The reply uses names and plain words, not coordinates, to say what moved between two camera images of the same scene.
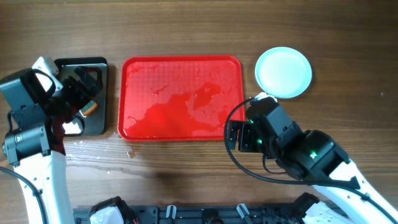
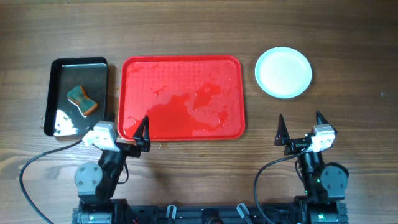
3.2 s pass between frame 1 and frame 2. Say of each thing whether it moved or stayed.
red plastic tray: stayed
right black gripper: moved
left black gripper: moved
